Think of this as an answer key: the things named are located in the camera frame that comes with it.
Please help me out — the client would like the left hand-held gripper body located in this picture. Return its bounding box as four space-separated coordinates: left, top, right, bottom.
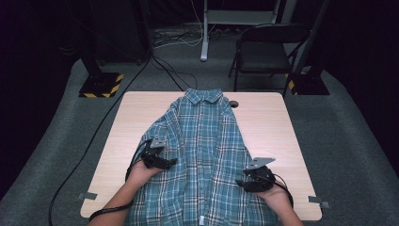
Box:
139 137 168 170

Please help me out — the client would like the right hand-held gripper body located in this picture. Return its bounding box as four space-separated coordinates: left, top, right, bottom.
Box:
243 156 278 193

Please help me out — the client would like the blue plaid shirt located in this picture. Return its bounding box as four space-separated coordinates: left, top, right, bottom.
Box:
125 88 279 226

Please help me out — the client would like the person's right hand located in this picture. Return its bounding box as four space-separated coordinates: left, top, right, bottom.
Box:
253 181 294 209

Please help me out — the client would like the person's left hand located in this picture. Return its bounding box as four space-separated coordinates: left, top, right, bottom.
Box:
125 162 165 190

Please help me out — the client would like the grey tape piece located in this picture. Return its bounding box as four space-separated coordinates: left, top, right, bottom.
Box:
77 191 99 202
307 195 331 210

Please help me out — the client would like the black stand with striped base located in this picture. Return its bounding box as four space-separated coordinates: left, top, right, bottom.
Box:
284 0 332 97
74 0 125 99

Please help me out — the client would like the black folding chair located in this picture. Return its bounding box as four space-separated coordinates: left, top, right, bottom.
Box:
228 23 311 99

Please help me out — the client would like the dark cabinet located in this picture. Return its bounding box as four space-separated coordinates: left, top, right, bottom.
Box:
92 0 152 64

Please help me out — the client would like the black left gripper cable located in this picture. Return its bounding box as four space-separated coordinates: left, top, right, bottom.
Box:
88 138 152 223

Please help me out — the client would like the long black floor cable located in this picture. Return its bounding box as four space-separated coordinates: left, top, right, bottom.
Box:
47 55 153 226

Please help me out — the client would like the looped black floor cable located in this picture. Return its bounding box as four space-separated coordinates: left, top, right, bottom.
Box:
151 56 200 92

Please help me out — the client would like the tangle of floor cables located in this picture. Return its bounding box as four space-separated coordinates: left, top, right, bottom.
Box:
152 0 206 49

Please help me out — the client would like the white desk frame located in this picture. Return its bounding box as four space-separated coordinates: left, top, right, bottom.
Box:
199 0 282 62

